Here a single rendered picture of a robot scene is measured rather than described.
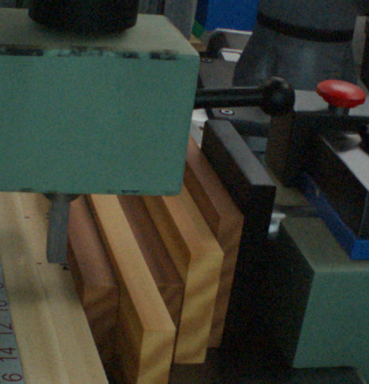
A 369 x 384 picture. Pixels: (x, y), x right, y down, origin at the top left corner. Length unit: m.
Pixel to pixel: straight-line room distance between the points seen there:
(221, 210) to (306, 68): 0.68
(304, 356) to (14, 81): 0.22
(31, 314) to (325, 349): 0.17
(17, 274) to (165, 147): 0.10
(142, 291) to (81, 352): 0.05
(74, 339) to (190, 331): 0.08
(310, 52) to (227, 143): 0.63
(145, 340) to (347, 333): 0.14
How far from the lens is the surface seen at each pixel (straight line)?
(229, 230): 0.56
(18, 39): 0.48
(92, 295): 0.53
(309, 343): 0.58
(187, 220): 0.57
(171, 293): 0.55
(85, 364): 0.49
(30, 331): 0.49
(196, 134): 0.88
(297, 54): 1.22
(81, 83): 0.48
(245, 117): 1.18
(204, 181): 0.59
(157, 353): 0.49
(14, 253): 0.55
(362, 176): 0.57
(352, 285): 0.57
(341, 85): 0.64
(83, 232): 0.58
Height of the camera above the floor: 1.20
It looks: 23 degrees down
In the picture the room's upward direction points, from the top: 8 degrees clockwise
